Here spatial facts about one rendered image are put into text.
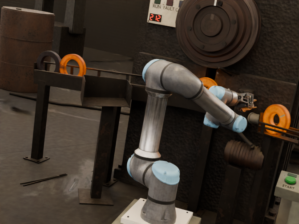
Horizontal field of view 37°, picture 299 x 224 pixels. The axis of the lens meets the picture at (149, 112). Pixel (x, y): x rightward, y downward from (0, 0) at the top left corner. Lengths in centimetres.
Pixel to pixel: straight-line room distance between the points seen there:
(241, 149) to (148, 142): 69
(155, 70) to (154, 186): 47
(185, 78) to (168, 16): 106
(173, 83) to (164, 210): 51
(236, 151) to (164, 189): 72
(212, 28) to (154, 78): 72
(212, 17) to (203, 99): 73
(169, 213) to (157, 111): 42
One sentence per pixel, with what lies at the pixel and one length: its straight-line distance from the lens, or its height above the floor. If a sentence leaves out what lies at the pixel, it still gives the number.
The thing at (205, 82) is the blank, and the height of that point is 79.
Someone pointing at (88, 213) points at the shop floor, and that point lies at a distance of 259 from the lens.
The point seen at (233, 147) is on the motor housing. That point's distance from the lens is 244.
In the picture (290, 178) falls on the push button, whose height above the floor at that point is 61.
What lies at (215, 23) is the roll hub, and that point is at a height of 113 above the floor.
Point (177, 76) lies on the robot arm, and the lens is 177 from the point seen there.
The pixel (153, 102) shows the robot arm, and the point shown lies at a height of 79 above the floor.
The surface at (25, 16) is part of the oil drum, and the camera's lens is 502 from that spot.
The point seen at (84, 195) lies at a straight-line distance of 277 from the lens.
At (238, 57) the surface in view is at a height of 97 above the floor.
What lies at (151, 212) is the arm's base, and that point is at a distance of 187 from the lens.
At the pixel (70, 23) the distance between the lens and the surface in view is 785.
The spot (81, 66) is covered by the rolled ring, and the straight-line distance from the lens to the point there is 294.
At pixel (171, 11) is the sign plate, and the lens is 278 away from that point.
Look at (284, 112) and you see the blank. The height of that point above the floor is 76.
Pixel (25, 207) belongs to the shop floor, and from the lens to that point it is 260.
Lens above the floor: 119
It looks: 14 degrees down
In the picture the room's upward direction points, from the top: 9 degrees clockwise
